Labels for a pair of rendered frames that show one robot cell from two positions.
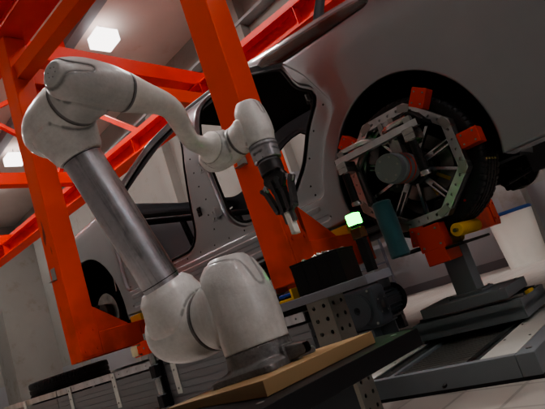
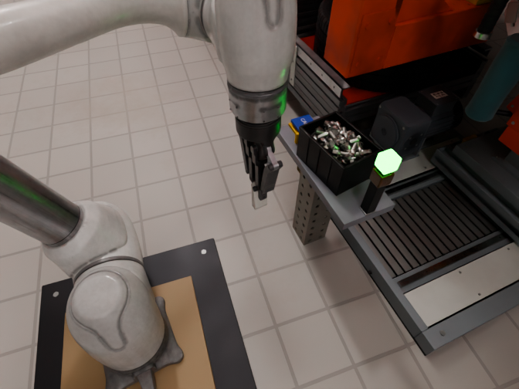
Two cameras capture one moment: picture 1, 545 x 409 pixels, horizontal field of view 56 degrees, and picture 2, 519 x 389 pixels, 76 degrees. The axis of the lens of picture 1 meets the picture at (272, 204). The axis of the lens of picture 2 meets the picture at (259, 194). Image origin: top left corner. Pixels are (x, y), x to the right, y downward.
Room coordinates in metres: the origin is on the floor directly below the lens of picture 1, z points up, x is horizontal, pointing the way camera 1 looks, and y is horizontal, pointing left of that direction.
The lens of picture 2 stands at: (1.15, -0.24, 1.19)
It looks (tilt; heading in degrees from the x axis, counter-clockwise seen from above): 52 degrees down; 28
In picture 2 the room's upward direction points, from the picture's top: straight up
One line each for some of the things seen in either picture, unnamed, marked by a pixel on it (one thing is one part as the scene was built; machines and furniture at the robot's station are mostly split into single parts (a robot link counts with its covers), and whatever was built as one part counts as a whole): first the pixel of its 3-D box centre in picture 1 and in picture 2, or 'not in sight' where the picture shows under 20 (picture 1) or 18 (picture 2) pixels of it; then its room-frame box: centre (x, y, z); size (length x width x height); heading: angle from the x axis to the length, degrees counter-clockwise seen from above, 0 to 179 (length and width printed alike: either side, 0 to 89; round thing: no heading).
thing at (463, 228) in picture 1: (466, 226); not in sight; (2.32, -0.78, 0.51); 0.29 x 0.06 x 0.06; 142
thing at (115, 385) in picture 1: (159, 377); (242, 2); (3.15, 0.96, 0.28); 2.47 x 0.09 x 0.22; 52
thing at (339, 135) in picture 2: (325, 269); (336, 150); (1.87, -0.11, 0.51); 0.20 x 0.14 x 0.13; 60
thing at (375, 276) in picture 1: (328, 291); (329, 165); (1.88, -0.09, 0.44); 0.43 x 0.17 x 0.03; 52
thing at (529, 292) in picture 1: (479, 312); (507, 180); (2.45, -0.73, 0.13); 0.50 x 0.36 x 0.10; 52
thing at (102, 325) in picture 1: (124, 323); not in sight; (3.81, 1.31, 0.69); 0.52 x 0.17 x 0.35; 142
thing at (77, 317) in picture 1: (44, 191); not in sight; (3.53, 1.53, 1.75); 0.19 x 0.19 x 2.45; 52
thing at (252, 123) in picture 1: (251, 125); (252, 16); (1.54, -0.02, 1.00); 0.13 x 0.11 x 0.16; 53
